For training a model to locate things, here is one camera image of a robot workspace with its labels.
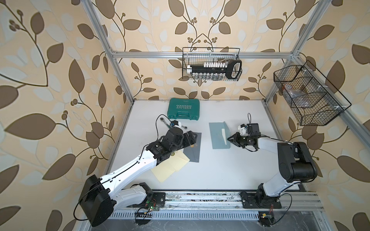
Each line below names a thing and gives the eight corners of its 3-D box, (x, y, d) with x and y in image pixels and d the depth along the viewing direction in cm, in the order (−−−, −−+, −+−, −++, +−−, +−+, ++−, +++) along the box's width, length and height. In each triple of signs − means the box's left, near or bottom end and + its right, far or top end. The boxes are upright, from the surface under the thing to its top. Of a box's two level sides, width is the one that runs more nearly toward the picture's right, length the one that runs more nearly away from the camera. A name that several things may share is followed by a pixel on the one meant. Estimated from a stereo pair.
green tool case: (167, 120, 108) (166, 117, 105) (170, 101, 121) (169, 98, 119) (200, 120, 108) (200, 117, 105) (199, 101, 121) (199, 98, 119)
